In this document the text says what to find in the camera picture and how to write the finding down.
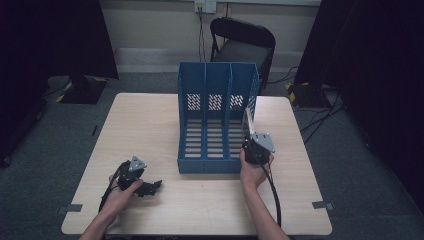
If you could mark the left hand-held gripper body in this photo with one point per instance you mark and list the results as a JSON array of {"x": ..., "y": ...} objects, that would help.
[{"x": 130, "y": 173}]

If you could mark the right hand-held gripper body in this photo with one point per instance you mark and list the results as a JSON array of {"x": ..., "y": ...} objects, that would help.
[{"x": 258, "y": 148}]

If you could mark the blue file rack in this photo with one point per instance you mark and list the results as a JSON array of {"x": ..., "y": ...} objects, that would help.
[{"x": 204, "y": 83}]

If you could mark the person's left hand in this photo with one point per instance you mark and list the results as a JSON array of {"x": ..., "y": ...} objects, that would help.
[{"x": 120, "y": 198}]

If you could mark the person's right hand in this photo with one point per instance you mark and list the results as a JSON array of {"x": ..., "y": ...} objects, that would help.
[{"x": 252, "y": 174}]

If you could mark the grey tape strip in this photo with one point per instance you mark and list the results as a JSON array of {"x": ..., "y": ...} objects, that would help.
[
  {"x": 70, "y": 208},
  {"x": 322, "y": 205}
]

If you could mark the black stand base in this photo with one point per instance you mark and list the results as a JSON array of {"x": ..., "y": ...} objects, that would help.
[
  {"x": 305, "y": 94},
  {"x": 83, "y": 90}
]

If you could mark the black folding chair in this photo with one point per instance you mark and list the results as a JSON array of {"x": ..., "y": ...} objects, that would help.
[{"x": 245, "y": 43}]

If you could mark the black curtain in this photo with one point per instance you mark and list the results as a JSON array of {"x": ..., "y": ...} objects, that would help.
[
  {"x": 53, "y": 36},
  {"x": 373, "y": 66}
]

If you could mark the white wall socket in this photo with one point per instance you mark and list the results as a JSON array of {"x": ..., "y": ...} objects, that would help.
[{"x": 205, "y": 6}]

